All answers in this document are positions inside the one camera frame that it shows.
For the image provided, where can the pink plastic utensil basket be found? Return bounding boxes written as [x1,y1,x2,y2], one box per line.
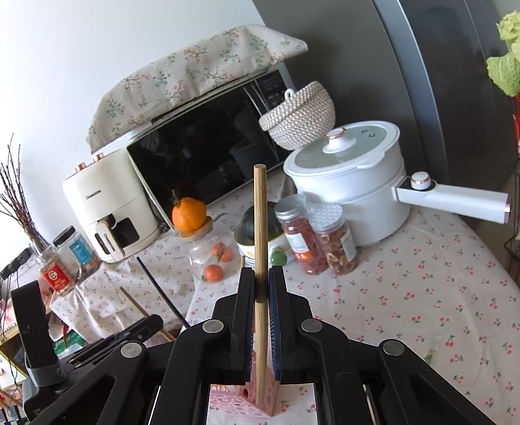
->
[209,350,284,418]

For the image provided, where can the grey refrigerator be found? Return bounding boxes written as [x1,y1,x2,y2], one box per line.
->
[231,0,520,223]

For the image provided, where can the red label glass jar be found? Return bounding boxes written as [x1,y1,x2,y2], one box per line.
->
[34,245,82,298]

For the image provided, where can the floral fabric cover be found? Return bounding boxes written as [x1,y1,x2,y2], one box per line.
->
[85,24,309,154]

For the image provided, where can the white ceramic bowl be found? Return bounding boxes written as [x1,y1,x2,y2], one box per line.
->
[234,226,290,267]

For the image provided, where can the green packet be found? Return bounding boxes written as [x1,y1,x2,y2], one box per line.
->
[52,330,88,355]

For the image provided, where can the black chopstick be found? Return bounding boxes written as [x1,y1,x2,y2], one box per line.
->
[137,257,189,329]

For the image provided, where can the white electric pot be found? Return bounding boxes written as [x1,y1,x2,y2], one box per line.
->
[283,120,511,247]

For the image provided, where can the bare dried branches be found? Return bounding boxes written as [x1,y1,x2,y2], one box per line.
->
[0,133,51,254]

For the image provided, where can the jar of red dried fruit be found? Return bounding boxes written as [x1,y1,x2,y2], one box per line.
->
[274,195,332,276]

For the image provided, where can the large orange fruit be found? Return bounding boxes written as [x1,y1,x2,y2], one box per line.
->
[171,190,208,233]

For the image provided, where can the cream air fryer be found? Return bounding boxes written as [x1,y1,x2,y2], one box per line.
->
[62,148,162,263]

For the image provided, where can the woven lidded basket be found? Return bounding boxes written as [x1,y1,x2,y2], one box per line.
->
[259,81,336,151]

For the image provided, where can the blue label black lid jar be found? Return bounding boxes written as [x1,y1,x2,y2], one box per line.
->
[52,226,102,276]

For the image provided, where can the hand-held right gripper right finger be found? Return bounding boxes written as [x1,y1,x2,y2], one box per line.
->
[269,267,496,425]

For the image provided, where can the dark green squash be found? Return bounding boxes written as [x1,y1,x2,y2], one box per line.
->
[241,204,286,247]

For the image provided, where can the jar of dried fruit rings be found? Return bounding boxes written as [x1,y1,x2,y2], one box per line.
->
[309,204,361,278]

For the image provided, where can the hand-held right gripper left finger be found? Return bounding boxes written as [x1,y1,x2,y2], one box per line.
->
[65,267,256,425]

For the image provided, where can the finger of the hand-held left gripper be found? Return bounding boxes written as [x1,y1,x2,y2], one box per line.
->
[67,316,164,366]

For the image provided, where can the plain wooden chopstick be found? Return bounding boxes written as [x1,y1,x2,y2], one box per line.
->
[252,165,270,412]
[118,287,176,344]

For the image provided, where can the cherry print cabinet cloth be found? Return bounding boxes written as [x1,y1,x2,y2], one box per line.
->
[50,230,199,342]

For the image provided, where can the glass jar with wooden lid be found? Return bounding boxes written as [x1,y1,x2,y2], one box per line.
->
[179,217,244,285]

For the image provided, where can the black power strip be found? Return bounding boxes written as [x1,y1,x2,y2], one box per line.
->
[0,250,33,281]

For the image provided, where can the napa cabbage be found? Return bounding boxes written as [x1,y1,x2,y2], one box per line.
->
[486,9,520,98]

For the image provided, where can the white rimmed glass pot lid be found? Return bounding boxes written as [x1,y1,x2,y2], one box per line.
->
[284,121,401,174]

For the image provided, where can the black microwave oven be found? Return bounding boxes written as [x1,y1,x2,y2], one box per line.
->
[126,68,296,232]

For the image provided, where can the cherry print tablecloth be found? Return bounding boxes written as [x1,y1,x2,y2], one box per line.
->
[185,172,520,425]

